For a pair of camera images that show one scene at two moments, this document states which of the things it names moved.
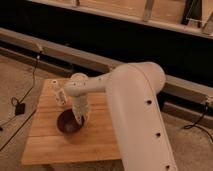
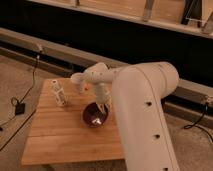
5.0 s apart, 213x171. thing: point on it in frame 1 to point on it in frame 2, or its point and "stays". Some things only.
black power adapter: (20, 108) stays
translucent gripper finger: (86, 119) to (109, 103)
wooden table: (97, 140) stays
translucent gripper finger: (77, 117) to (102, 107)
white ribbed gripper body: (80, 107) to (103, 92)
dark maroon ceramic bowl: (68, 123) to (92, 115)
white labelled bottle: (60, 96) stays
